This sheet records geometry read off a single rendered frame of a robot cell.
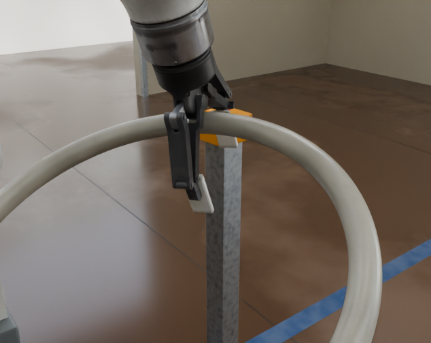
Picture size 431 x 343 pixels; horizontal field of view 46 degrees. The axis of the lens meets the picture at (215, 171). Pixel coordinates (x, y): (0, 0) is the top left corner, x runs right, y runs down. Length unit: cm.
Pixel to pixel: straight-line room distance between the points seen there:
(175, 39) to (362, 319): 34
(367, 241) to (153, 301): 203
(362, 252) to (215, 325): 135
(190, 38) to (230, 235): 108
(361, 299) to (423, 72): 649
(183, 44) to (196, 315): 190
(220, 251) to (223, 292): 15
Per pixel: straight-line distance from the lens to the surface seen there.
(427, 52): 684
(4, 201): 69
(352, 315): 45
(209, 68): 62
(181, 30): 57
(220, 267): 164
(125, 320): 238
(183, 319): 236
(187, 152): 61
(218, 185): 151
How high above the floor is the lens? 150
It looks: 23 degrees down
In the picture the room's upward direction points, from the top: straight up
